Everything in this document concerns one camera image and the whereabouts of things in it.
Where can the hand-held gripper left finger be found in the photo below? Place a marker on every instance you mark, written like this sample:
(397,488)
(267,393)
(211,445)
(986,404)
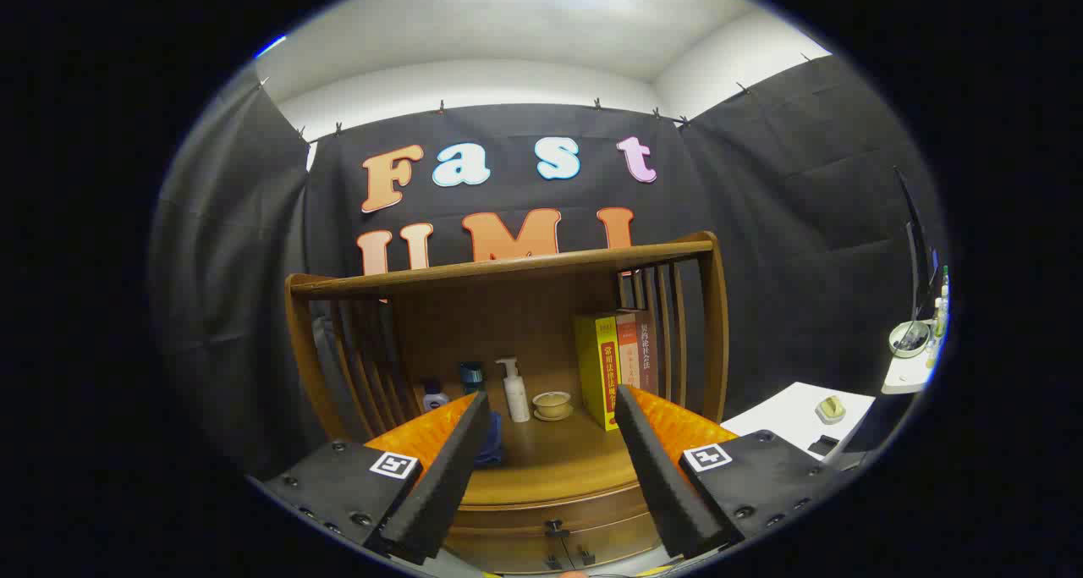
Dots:
(448,476)

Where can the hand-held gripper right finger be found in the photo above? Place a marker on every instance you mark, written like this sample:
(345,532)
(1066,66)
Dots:
(656,468)

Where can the wooden drawer with black knob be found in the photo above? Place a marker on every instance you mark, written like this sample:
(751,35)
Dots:
(525,523)

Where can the wooden countertop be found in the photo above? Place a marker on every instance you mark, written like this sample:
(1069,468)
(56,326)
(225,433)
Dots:
(558,459)

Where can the white side cabinet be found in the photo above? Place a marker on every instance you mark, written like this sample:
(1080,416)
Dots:
(787,413)

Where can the wooden cabinet with slatted sides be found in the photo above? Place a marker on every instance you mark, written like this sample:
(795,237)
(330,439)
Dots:
(508,307)

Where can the blue folded towel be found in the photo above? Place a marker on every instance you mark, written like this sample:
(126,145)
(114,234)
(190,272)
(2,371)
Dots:
(493,443)

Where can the small white bottle blue cap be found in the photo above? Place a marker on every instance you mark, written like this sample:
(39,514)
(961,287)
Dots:
(435,399)

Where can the teal bottle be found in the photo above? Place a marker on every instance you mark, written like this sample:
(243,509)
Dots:
(473,377)

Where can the white pump bottle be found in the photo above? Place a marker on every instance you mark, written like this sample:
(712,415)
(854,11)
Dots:
(515,396)

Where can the thick yellow book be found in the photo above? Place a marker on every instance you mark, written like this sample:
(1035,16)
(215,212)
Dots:
(599,366)

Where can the brown book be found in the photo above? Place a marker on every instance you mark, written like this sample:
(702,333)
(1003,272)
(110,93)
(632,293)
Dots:
(647,349)

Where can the beige lidded tea bowl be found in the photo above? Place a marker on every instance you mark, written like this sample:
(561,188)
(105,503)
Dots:
(552,405)

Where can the orange and white book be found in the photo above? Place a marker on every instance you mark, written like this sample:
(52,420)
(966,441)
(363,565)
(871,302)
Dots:
(629,349)

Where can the small pale green object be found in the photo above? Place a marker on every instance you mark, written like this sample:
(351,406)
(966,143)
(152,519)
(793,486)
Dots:
(831,409)

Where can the white desk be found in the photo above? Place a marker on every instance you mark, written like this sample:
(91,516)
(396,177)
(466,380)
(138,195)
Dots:
(907,379)

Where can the pale green bowl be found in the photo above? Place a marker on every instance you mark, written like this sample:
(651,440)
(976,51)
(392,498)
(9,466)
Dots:
(908,341)

